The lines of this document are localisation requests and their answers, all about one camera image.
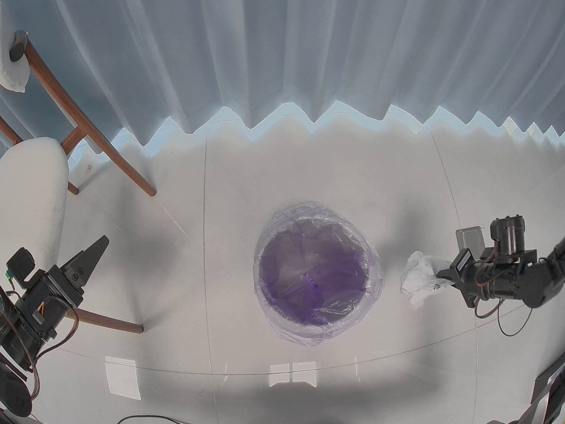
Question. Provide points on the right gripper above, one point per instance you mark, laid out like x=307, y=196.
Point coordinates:
x=474, y=281

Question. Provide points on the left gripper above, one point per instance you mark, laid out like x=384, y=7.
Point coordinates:
x=44, y=307

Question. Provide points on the clear plastic wrapper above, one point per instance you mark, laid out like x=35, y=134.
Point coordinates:
x=419, y=276

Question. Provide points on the purple plastic bag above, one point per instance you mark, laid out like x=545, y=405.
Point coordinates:
x=309, y=276

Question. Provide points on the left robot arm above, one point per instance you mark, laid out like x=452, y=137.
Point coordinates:
x=13, y=391

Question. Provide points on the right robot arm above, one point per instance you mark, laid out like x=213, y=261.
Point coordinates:
x=538, y=281

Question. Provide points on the pale grey trash bin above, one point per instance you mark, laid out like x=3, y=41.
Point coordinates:
x=287, y=232

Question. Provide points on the white cushioned wooden chair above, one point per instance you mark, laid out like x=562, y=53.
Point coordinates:
x=31, y=192

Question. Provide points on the white curtain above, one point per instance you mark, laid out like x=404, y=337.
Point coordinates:
x=309, y=38

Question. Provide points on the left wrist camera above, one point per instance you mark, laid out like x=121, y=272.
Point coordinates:
x=21, y=263

